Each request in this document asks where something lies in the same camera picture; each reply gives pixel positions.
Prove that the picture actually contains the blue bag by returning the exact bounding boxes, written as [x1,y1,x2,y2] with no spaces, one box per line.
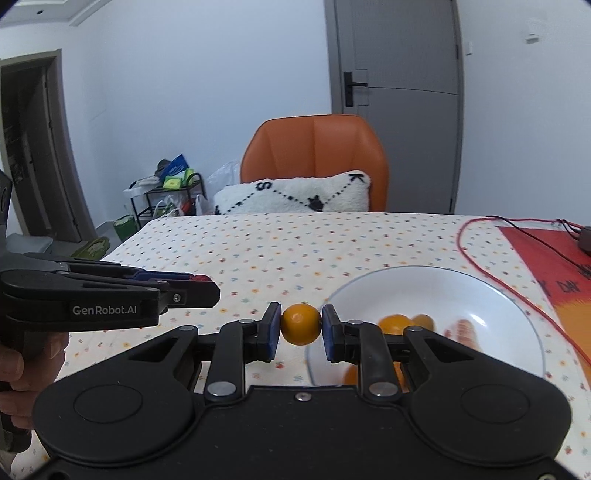
[164,154,191,178]

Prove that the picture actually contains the black metal rack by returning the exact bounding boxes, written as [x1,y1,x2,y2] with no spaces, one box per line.
[124,173,206,229]

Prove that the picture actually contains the grey door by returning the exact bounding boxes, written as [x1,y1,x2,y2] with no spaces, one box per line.
[325,0,462,213]

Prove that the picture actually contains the orange chair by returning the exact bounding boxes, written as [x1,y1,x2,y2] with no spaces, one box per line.
[240,114,389,213]

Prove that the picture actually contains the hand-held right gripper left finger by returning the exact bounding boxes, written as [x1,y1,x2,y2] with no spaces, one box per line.
[127,302,282,403]

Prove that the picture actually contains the large orange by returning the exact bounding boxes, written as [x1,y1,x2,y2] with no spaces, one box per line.
[342,364,408,388]

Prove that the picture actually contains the red cable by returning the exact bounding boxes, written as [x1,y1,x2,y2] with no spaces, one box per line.
[455,217,591,365]

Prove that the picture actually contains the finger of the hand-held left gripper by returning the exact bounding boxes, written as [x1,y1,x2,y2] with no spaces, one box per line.
[152,279,221,316]
[25,252,195,282]

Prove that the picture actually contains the small mandarin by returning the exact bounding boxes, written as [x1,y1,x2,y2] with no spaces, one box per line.
[281,302,322,346]
[379,314,414,336]

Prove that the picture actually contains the black door handle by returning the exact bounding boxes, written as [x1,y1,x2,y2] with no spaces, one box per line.
[344,71,369,107]

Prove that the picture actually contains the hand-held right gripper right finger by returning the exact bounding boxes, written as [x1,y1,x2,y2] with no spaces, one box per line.
[322,305,476,400]

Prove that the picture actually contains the white black-patterned cushion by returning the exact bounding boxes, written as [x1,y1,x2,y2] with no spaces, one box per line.
[213,171,372,214]

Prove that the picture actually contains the translucent plastic bag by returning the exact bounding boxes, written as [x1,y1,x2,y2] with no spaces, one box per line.
[205,160,242,204]

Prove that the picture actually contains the person's left hand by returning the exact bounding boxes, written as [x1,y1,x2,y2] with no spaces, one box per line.
[0,332,70,430]

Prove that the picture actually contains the red orange mat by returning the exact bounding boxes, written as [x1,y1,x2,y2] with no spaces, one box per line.
[501,226,591,356]

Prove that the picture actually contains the green packets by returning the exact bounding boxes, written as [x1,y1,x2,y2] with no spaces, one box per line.
[164,170,195,190]

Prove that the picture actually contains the white bowl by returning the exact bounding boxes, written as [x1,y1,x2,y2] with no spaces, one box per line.
[305,266,546,389]

